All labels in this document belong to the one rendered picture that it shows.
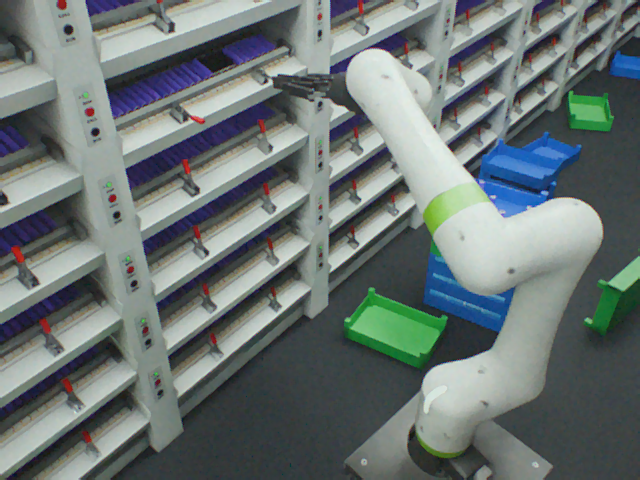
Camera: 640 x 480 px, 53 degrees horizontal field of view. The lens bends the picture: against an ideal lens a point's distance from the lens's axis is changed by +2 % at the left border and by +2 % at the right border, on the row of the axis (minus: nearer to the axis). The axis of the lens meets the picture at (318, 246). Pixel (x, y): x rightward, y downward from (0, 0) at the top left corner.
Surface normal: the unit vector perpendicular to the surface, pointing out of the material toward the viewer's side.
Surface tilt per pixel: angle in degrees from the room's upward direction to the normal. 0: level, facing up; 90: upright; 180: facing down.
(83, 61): 90
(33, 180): 20
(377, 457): 5
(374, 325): 0
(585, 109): 0
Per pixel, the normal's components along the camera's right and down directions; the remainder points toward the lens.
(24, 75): 0.26, -0.60
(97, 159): 0.77, 0.39
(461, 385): 0.04, -0.69
